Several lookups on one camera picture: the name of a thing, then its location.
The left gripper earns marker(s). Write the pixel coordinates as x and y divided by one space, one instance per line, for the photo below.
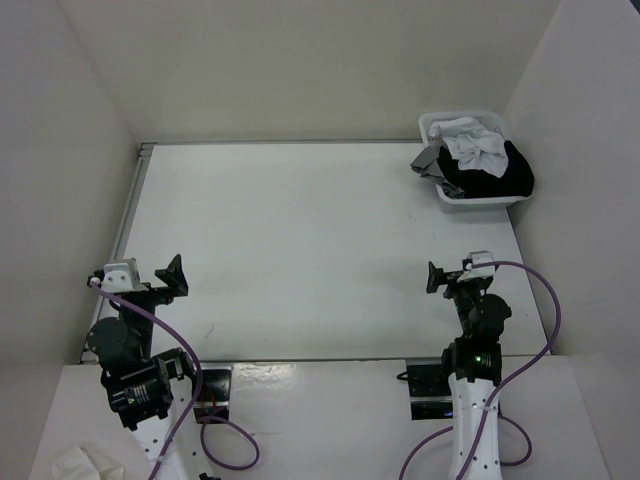
174 278

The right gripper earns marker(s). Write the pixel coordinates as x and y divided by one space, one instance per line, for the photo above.
439 276

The black skirt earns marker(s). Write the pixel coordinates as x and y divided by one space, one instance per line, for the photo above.
518 179

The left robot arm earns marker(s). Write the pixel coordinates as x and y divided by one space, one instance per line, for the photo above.
152 378

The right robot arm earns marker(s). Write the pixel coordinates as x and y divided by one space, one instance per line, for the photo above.
472 364

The white plastic laundry basket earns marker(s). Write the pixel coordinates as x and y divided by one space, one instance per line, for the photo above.
493 122

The grey skirt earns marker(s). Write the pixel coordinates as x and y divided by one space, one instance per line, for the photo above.
426 166

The white skirt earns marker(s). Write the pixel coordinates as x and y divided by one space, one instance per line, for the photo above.
472 146

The white crumpled cloth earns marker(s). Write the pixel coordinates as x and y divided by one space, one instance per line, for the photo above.
86 463

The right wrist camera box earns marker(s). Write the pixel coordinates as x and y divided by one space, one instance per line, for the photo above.
478 265

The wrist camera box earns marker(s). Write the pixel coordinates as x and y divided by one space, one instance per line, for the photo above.
478 265
117 277

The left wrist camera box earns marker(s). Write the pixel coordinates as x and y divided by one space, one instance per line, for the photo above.
117 277

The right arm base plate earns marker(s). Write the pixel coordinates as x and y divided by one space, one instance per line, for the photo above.
429 393

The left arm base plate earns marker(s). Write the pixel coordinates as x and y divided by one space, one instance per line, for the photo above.
214 397

